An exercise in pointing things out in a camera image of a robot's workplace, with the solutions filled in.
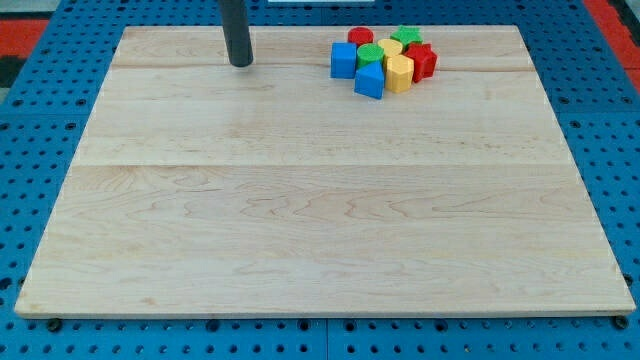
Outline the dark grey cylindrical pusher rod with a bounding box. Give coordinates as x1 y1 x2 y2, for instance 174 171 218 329
218 0 253 68

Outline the blue cube block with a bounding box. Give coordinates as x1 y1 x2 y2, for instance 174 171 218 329
330 42 357 79

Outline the red cylinder block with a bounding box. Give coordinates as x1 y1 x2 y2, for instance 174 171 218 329
347 26 374 47

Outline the green cylinder block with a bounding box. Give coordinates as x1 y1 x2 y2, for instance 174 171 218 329
356 43 384 69

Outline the blue triangle block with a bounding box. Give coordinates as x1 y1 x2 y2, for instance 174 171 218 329
354 61 385 100

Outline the yellow cylinder block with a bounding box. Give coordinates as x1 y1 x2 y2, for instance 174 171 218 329
377 38 404 64

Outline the green star block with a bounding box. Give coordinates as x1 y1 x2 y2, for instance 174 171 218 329
390 25 423 49

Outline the yellow hexagon block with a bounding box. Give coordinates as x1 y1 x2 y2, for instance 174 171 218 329
385 55 414 93

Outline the light wooden board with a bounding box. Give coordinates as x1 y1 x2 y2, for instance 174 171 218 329
15 25 636 319

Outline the red star block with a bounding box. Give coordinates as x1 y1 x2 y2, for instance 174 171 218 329
404 43 438 83

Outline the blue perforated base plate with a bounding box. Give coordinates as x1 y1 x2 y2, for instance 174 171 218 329
1 0 639 359

